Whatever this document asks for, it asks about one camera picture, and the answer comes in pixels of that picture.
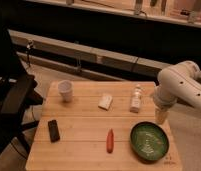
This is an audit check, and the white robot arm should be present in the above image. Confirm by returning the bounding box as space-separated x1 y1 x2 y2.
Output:
152 61 201 124

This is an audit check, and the green ceramic bowl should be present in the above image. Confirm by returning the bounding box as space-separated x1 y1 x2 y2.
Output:
130 121 170 162

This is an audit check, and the small white bottle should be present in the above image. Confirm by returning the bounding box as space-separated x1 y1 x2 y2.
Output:
130 85 142 113

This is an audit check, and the orange carrot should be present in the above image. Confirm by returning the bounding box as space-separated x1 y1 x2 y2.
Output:
106 129 114 153

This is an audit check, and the white rectangular block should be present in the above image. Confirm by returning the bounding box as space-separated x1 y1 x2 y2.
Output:
98 94 113 110

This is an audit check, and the wooden table board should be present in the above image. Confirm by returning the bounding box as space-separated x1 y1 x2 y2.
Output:
26 81 182 171

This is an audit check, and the black phone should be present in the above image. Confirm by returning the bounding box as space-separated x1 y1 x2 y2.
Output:
48 120 60 142

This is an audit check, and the black chair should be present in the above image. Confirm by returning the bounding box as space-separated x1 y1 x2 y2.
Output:
0 21 43 155

